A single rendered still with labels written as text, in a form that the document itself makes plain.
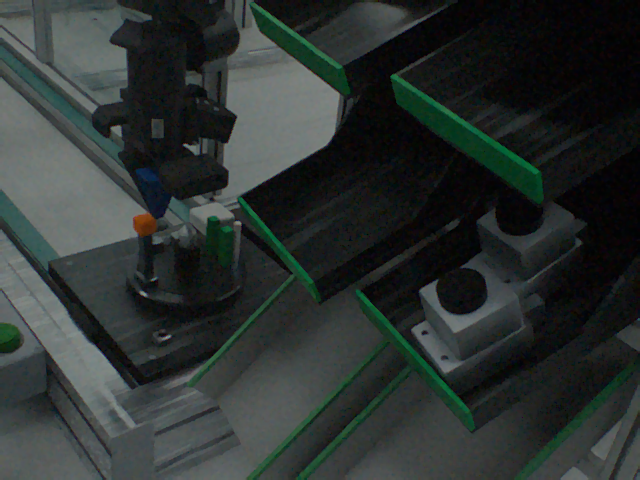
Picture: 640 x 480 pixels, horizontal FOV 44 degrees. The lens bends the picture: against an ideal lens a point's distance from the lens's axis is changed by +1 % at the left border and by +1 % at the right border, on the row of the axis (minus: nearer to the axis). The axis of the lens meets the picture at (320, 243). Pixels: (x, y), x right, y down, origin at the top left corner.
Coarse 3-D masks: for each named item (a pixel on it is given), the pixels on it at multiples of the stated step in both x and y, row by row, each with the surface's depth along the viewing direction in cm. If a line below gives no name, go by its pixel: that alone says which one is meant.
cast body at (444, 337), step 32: (448, 288) 48; (480, 288) 47; (448, 320) 47; (480, 320) 47; (512, 320) 48; (544, 320) 52; (448, 352) 49; (480, 352) 49; (512, 352) 50; (448, 384) 49
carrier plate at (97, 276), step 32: (96, 256) 98; (128, 256) 98; (256, 256) 102; (64, 288) 93; (96, 288) 92; (256, 288) 96; (96, 320) 88; (128, 320) 88; (160, 320) 89; (192, 320) 89; (224, 320) 90; (128, 352) 84; (160, 352) 84; (192, 352) 85
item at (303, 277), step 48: (384, 96) 67; (336, 144) 67; (384, 144) 69; (432, 144) 67; (288, 192) 68; (336, 192) 66; (384, 192) 64; (432, 192) 58; (288, 240) 63; (336, 240) 62; (384, 240) 58; (336, 288) 58
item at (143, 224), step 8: (136, 216) 86; (144, 216) 87; (136, 224) 86; (144, 224) 86; (152, 224) 86; (160, 224) 88; (168, 224) 88; (144, 232) 86; (152, 232) 87; (144, 240) 87; (152, 240) 88; (144, 248) 88; (152, 248) 88; (144, 256) 88; (152, 256) 89; (144, 264) 89; (152, 264) 90; (144, 272) 90; (152, 272) 90
